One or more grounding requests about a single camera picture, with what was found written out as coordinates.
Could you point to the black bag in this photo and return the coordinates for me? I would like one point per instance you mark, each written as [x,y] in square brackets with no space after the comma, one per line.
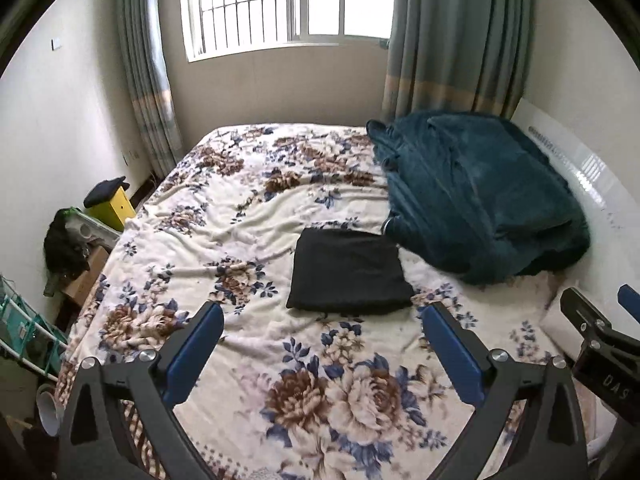
[62,255]

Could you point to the white headboard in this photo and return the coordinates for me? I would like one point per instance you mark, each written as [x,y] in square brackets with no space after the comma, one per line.
[612,213]

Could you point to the cardboard box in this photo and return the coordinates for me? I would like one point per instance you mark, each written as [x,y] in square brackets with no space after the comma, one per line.
[77,291]

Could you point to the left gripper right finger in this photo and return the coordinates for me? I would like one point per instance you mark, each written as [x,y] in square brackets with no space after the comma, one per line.
[549,442]

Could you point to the teal wire rack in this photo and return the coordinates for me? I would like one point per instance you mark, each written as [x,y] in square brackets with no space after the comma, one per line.
[27,337]

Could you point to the left grey curtain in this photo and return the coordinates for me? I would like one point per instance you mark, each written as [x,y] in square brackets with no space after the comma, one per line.
[141,44]

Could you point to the white cup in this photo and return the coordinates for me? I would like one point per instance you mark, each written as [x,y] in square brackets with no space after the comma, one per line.
[50,411]

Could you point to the black striped knit sweater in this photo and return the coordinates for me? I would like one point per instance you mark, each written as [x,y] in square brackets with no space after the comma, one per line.
[347,272]

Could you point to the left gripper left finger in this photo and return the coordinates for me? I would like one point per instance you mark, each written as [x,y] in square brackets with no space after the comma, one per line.
[95,441]

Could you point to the right grey curtain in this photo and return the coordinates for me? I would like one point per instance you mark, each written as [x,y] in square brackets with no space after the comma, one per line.
[462,55]

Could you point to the dark teal fleece blanket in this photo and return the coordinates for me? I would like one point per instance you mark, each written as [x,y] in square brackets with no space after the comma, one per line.
[474,197]

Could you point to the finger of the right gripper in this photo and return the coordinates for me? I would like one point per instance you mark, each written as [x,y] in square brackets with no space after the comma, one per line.
[629,299]

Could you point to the yellow box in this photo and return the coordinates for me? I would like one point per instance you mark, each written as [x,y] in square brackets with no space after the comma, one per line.
[114,213]

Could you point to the black cloth on box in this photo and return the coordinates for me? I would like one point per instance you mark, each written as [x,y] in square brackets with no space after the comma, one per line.
[104,191]

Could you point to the window with bars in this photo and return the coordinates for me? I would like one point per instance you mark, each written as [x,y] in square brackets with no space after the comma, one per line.
[214,28]

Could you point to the grey curtain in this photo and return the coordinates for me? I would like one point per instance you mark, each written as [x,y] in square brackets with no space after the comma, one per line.
[141,44]
[462,55]

